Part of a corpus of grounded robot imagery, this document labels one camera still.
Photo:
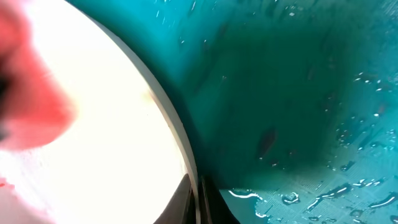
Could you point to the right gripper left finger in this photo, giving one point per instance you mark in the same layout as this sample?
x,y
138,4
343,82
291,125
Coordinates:
x,y
181,207

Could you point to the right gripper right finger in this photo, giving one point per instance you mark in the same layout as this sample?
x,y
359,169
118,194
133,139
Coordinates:
x,y
213,208

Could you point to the white plate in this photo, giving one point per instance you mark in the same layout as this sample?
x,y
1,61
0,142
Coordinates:
x,y
122,158

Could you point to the red sponge with dark back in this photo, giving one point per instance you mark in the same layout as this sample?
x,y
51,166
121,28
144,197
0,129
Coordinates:
x,y
34,109

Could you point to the teal plastic tray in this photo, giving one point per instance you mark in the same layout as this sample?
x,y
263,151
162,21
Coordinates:
x,y
290,106

